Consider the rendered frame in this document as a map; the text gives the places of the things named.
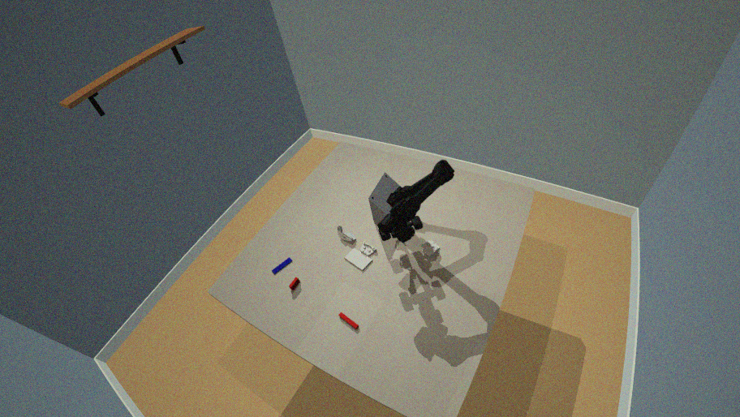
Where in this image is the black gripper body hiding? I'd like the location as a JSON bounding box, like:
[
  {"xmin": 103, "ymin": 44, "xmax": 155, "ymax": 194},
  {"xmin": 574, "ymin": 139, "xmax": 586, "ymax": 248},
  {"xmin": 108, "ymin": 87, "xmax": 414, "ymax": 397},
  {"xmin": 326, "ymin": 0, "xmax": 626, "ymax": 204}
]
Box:
[{"xmin": 379, "ymin": 216, "xmax": 423, "ymax": 241}]

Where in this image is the blue flat bar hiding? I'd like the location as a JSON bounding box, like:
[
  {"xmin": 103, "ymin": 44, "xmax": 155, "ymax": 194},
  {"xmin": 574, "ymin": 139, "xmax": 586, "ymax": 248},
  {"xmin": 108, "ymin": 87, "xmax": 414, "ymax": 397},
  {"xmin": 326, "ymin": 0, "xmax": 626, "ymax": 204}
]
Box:
[{"xmin": 272, "ymin": 257, "xmax": 293, "ymax": 275}]

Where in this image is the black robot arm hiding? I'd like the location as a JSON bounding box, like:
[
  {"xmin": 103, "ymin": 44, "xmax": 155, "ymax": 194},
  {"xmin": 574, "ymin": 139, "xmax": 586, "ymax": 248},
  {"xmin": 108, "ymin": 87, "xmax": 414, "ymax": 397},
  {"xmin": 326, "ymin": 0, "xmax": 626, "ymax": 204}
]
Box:
[{"xmin": 378, "ymin": 159, "xmax": 454, "ymax": 243}]

